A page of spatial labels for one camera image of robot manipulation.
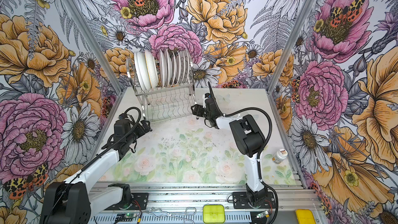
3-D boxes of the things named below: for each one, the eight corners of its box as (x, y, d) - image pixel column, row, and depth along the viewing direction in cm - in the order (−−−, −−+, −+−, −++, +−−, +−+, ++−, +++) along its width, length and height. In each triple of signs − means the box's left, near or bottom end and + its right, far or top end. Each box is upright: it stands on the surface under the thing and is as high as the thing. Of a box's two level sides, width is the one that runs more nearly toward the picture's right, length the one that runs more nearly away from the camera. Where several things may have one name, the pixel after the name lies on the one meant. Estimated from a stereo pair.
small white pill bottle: (272, 164, 88) (279, 156, 79) (270, 156, 91) (277, 148, 82) (280, 164, 88) (289, 156, 80) (278, 156, 91) (286, 148, 82)
